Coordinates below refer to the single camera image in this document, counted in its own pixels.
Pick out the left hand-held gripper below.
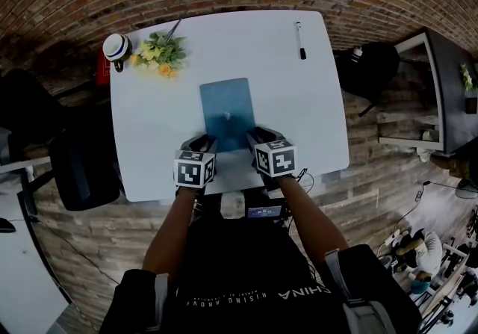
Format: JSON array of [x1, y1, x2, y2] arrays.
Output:
[[173, 133, 219, 189]]

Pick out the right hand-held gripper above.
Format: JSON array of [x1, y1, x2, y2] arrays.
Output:
[[245, 126, 298, 179]]

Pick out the blue notebook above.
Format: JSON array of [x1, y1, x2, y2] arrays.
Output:
[[199, 77, 257, 155]]

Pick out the white marker pen black cap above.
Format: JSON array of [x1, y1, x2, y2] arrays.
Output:
[[295, 20, 308, 61]]

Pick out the person's left forearm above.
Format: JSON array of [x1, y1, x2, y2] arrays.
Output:
[[141, 185, 199, 285]]

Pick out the person's right forearm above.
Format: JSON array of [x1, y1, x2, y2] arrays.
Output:
[[277, 173, 350, 263]]

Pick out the white side desk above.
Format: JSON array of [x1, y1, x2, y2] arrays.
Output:
[[0, 160, 72, 334]]

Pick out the small screen device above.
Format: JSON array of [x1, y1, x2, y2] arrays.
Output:
[[246, 205, 283, 220]]

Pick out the black office chair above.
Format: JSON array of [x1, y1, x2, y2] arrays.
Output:
[[0, 69, 123, 212]]

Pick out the person's black shirt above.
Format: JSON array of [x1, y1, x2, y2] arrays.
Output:
[[99, 190, 423, 334]]

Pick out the yellow flower bouquet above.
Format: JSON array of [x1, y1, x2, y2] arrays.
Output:
[[128, 18, 188, 81]]

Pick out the red box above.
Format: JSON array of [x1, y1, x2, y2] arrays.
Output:
[[96, 49, 112, 87]]

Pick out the white mug blue stripe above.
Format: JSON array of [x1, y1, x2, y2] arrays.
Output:
[[102, 33, 134, 74]]

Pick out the dark side table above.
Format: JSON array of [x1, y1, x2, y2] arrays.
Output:
[[378, 28, 478, 156]]

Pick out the small potted yellow flowers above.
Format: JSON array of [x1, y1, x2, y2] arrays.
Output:
[[460, 63, 478, 93]]

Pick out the grey backpack strap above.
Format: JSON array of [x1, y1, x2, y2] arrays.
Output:
[[323, 249, 397, 334], [152, 273, 170, 334]]

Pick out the black floor cable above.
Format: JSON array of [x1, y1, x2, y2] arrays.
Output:
[[391, 180, 431, 237]]

